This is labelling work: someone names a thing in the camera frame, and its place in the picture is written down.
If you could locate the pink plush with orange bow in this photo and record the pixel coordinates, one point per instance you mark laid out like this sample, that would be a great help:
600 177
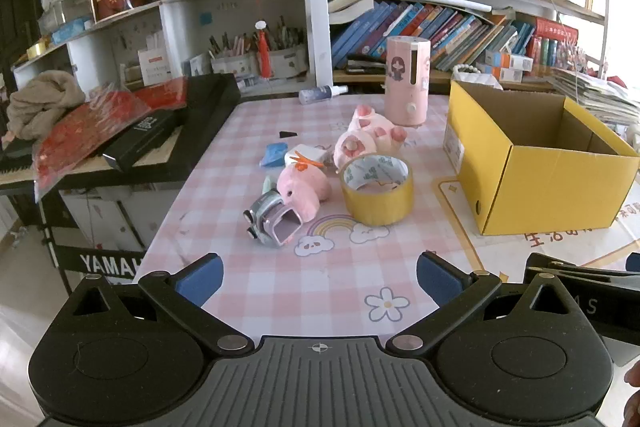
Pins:
300 192

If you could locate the orange white medicine box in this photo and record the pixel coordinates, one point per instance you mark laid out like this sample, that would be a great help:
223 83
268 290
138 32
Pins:
510 58
502 73

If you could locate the white bookshelf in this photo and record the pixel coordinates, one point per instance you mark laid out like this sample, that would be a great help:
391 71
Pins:
315 7

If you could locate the white pen holder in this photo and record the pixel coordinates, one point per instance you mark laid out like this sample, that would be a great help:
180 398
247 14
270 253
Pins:
232 64
290 64

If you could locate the white card box red label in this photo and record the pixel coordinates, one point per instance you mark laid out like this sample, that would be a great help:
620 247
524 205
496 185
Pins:
154 68

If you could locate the blue packet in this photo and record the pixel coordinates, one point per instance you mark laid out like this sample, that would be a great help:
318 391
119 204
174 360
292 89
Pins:
272 154

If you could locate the clear spray bottle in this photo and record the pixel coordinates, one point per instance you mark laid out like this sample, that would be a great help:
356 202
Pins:
320 94

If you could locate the black digital piano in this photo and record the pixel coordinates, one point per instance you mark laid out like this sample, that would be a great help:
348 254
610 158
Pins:
205 107

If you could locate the red boxed book set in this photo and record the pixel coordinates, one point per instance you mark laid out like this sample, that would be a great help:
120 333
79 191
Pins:
557 29

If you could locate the row of blue-spined books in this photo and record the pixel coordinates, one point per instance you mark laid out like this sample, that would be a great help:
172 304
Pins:
425 27

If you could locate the red tassel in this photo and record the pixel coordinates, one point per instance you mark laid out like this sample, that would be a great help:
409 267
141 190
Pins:
263 52

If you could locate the beige cloth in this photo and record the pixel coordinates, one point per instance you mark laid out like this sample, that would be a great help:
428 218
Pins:
45 104

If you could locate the rolled white paper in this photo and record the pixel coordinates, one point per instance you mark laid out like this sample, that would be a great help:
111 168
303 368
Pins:
435 1

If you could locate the red glitter bag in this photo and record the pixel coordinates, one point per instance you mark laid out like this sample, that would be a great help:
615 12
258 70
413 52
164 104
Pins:
80 132

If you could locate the yellow cardboard box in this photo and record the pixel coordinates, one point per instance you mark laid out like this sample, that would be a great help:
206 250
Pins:
545 192

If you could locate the pink cylindrical humidifier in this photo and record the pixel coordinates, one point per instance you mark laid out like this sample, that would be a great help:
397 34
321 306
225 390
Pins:
407 77

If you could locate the long black box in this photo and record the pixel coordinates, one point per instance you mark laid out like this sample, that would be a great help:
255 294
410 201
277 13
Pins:
140 139

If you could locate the person's right hand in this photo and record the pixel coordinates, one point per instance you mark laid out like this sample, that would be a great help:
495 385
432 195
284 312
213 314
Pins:
634 397

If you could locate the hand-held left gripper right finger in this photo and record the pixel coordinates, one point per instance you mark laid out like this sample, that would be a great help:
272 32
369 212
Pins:
440 278

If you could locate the small black piece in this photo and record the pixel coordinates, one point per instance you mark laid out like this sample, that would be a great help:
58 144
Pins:
287 135

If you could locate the small white box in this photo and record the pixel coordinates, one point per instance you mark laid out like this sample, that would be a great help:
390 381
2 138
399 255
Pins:
310 154

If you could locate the stack of newspapers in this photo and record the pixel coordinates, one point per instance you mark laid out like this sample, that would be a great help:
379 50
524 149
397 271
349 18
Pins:
595 94

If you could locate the red folder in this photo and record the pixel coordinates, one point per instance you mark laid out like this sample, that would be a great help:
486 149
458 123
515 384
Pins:
162 93

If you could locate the pink paw plush toy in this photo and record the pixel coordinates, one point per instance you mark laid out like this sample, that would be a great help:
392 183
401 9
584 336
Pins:
370 132

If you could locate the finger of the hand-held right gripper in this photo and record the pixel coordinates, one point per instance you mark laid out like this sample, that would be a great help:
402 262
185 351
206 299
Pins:
590 273
634 262

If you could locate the yellow tape roll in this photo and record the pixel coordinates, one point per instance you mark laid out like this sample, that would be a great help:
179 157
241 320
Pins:
375 207

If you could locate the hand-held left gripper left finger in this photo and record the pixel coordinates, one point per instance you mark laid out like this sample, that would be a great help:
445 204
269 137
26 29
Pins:
200 281

